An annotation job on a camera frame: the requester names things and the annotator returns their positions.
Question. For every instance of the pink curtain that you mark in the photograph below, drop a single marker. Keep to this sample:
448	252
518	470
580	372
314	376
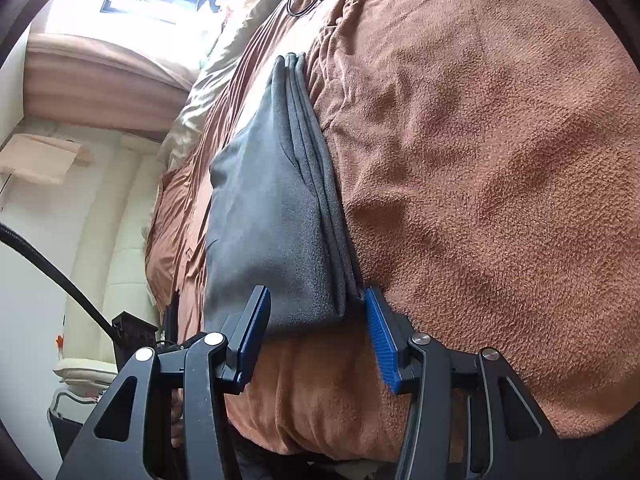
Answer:
100	90

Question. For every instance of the beige duvet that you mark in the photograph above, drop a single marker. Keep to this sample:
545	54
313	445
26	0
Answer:
200	105

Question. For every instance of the orange-brown blanket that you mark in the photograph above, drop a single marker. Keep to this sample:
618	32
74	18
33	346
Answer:
475	160

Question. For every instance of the grey t-shirt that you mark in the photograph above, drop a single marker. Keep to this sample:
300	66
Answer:
270	210

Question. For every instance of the black garment with paw print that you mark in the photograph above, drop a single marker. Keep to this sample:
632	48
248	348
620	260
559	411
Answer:
172	315

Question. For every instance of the cream padded headboard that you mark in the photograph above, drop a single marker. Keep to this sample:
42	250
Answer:
125	250

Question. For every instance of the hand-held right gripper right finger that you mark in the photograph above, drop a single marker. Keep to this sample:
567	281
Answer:
382	340

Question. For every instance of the beige hanging cloth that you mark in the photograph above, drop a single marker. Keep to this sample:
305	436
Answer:
40	160

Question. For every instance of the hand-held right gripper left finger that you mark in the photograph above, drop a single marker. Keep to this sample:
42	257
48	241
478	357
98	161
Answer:
255	330

